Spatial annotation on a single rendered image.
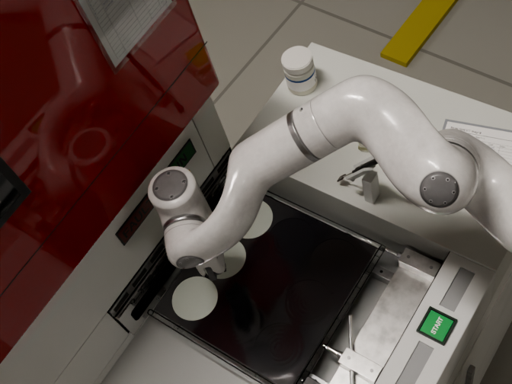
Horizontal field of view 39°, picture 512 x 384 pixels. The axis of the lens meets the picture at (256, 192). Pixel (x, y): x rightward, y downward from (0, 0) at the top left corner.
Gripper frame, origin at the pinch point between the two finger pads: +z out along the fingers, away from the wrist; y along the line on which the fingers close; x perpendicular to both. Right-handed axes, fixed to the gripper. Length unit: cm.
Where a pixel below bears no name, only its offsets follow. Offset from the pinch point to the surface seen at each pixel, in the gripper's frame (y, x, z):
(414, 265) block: -5.4, -38.9, 7.1
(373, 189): 7.7, -34.2, -3.5
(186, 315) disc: -5.7, 9.2, 8.0
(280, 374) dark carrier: -22.0, -8.5, 7.9
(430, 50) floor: 126, -76, 98
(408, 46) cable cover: 128, -68, 96
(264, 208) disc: 15.7, -10.7, 8.0
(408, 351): -24.3, -33.2, 1.9
